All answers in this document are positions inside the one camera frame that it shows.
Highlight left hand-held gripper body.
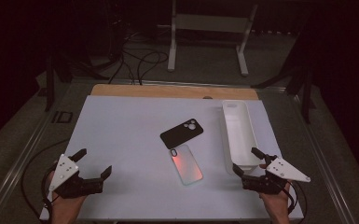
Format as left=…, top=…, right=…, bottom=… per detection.
left=48, top=153, right=105, bottom=200

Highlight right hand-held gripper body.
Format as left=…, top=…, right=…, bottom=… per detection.
left=242, top=154, right=311, bottom=196

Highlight white plastic bin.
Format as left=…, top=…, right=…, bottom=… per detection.
left=220, top=99, right=262, bottom=175

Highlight translucent phone case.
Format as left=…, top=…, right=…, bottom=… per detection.
left=168, top=143, right=204, bottom=187

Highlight black phone case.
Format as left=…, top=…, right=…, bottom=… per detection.
left=159, top=118, right=205, bottom=150

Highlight person's right hand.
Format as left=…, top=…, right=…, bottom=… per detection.
left=258, top=181, right=292, bottom=224

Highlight person's left hand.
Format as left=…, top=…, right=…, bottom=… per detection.
left=51, top=190, right=89, bottom=224

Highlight white table mat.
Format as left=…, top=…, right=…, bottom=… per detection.
left=39, top=94, right=304, bottom=222

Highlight black stand legs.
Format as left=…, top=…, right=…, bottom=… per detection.
left=44, top=46, right=110, bottom=113
left=251, top=62, right=317, bottom=125

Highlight white metal stand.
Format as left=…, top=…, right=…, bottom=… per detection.
left=167, top=0, right=259, bottom=77

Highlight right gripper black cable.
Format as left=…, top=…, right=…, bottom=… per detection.
left=286, top=179, right=309, bottom=217

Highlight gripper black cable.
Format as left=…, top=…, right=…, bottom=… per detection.
left=286, top=179, right=309, bottom=217
left=21, top=138, right=71, bottom=224

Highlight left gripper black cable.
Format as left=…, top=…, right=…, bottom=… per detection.
left=21, top=138, right=71, bottom=224

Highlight black floor bracket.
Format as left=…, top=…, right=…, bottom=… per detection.
left=50, top=110, right=75, bottom=125

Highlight black floor cable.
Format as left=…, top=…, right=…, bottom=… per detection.
left=135, top=50, right=170, bottom=86
left=106, top=31, right=138, bottom=86

